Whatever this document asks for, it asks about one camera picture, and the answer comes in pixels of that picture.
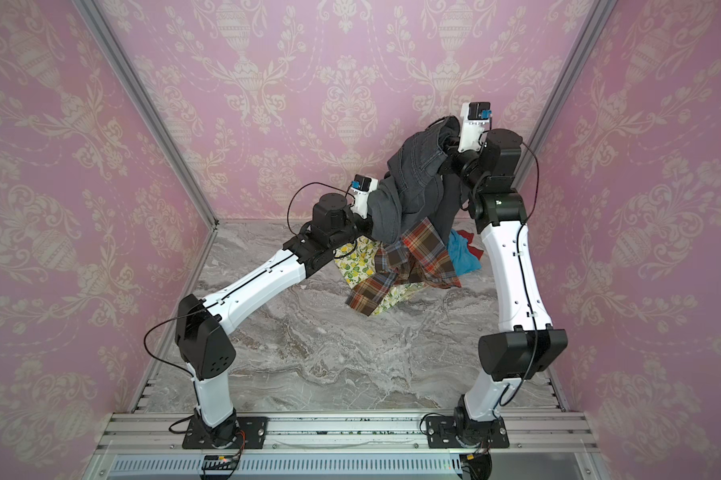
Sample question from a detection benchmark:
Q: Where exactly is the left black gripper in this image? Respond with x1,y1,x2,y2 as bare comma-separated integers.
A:
326,202,390,250

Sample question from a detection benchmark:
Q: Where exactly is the dark grey cloth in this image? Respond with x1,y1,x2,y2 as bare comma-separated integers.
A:
367,116,460,244

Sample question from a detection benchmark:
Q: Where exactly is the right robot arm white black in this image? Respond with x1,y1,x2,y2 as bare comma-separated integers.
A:
447,125,568,448

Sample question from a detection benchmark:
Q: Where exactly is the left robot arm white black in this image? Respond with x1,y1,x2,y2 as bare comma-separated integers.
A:
174,192,371,448

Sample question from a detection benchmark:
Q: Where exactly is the yellow lemon print cloth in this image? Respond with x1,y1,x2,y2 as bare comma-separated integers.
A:
334,237,426,315

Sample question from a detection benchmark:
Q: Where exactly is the red plaid cloth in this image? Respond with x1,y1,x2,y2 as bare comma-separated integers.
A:
346,218,461,316

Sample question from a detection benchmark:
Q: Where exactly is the teal cloth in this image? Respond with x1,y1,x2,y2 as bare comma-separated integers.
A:
447,230,481,277

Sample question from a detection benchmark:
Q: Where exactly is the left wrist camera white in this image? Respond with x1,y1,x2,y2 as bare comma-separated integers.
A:
350,174,378,219

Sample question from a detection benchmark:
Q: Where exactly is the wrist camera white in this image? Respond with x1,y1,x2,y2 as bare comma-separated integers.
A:
350,174,378,219
458,101,492,153

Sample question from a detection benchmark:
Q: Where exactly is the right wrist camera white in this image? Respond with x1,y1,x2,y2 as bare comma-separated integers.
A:
458,101,492,153

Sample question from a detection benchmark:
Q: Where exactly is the right aluminium corner post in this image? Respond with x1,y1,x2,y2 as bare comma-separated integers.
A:
513,0,617,190

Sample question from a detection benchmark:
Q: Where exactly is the aluminium corner post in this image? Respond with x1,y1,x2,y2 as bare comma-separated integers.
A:
72,0,220,230
513,0,617,190

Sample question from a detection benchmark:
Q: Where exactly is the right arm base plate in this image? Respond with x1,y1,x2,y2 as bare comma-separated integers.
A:
419,414,510,450

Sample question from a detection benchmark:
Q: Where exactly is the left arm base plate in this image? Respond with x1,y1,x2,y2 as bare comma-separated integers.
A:
182,413,268,451

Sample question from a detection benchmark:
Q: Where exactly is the left aluminium corner post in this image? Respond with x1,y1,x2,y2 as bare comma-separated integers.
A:
72,0,220,230

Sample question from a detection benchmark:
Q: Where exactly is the aluminium front rail frame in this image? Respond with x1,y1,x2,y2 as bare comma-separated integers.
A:
84,408,609,479

